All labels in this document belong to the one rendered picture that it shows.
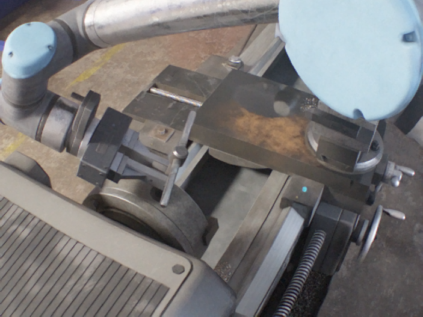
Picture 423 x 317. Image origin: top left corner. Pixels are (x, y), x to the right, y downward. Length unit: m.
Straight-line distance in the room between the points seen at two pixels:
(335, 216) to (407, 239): 1.17
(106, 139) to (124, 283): 0.30
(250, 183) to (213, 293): 0.98
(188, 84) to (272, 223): 0.60
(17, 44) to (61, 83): 2.64
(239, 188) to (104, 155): 0.83
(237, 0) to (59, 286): 0.41
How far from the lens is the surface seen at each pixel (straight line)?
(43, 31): 0.77
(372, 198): 1.72
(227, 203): 1.55
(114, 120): 0.87
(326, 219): 1.46
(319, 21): 0.32
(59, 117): 0.83
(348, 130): 1.30
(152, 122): 1.57
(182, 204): 0.92
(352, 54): 0.31
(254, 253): 1.30
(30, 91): 0.79
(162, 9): 0.64
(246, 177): 1.63
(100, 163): 0.81
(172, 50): 3.59
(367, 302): 2.29
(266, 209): 1.39
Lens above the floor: 1.88
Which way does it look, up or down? 43 degrees down
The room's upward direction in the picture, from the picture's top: 3 degrees clockwise
